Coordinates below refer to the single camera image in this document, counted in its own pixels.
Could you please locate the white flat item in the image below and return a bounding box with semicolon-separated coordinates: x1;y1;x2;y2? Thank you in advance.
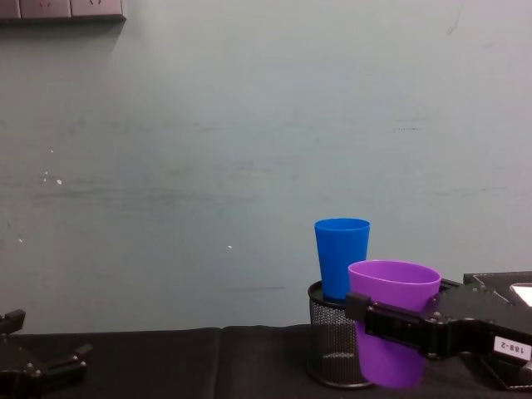
510;283;532;308

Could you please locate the black mesh pen holder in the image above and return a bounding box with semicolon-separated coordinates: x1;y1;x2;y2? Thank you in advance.
307;279;378;390

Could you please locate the black table cloth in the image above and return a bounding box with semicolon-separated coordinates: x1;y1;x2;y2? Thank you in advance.
0;325;532;399

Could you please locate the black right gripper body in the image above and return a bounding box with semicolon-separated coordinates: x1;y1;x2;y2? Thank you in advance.
422;283;532;370

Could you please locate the purple plastic cup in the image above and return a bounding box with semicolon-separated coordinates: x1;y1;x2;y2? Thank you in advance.
347;259;442;390

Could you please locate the blue plastic cup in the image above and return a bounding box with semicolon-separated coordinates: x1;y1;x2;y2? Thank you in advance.
313;217;372;303

